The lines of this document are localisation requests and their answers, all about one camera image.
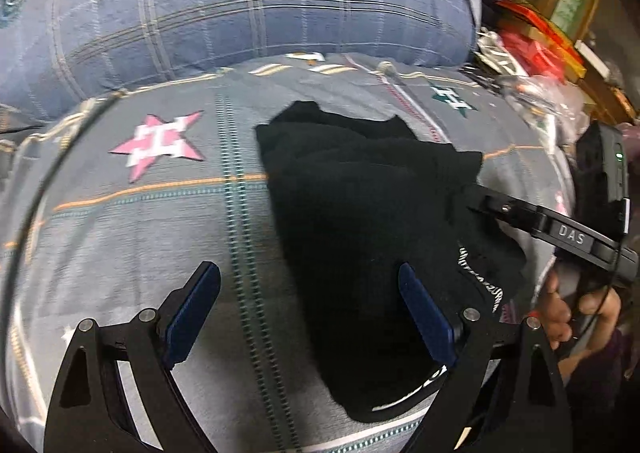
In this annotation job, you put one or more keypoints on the red flat box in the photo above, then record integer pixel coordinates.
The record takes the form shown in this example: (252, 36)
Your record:
(545, 25)

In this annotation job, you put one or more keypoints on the red plastic bag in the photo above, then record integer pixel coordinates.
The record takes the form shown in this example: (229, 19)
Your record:
(530, 55)

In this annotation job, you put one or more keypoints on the person's right hand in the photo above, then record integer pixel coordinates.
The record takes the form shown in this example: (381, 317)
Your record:
(555, 318)

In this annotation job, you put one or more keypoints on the person's right forearm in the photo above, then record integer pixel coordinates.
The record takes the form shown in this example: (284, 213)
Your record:
(600, 383)

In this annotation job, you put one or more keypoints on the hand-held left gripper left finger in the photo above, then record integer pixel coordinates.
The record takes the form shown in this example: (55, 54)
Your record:
(192, 313)

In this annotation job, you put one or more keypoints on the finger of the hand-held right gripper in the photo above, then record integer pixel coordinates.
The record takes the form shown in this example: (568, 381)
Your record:
(505, 210)

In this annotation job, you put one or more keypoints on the grey star-print bedsheet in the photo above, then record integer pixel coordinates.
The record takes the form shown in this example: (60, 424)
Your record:
(150, 233)

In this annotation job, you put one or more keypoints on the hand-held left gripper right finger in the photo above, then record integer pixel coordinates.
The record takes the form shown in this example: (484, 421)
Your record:
(425, 313)

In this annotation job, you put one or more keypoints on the clear plastic bag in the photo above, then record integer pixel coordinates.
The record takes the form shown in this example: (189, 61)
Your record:
(545, 103)

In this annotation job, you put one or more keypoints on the black pants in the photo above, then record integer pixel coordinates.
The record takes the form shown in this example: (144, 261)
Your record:
(360, 213)

